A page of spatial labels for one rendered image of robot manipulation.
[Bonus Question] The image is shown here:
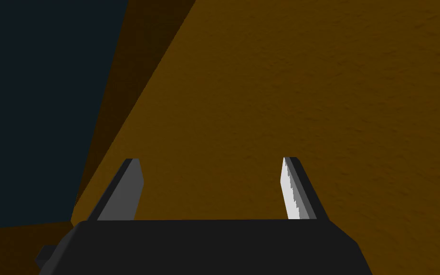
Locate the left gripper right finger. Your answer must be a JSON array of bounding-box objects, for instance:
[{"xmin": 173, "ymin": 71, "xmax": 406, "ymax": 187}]
[{"xmin": 279, "ymin": 156, "xmax": 329, "ymax": 221}]

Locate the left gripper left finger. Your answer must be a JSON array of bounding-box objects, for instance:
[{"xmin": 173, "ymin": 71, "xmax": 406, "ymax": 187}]
[{"xmin": 87, "ymin": 158, "xmax": 145, "ymax": 222}]

